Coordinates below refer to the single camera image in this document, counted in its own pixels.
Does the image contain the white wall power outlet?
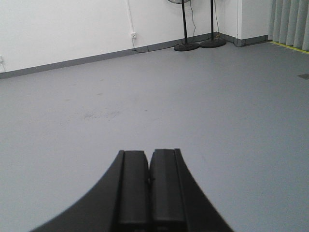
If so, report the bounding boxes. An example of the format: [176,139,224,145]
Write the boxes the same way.
[131,32,137,39]

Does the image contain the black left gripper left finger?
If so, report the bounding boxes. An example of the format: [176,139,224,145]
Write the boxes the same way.
[34,150,151,232]

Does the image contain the black pole stand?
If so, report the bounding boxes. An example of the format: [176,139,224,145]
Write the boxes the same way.
[200,0,226,48]

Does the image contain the grey vertical blinds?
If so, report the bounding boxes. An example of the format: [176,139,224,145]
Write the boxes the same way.
[268,0,309,53]

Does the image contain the black standing fan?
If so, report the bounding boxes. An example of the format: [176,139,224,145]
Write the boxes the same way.
[169,0,200,52]

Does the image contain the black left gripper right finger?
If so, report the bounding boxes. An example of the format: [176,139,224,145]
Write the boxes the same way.
[150,149,232,232]

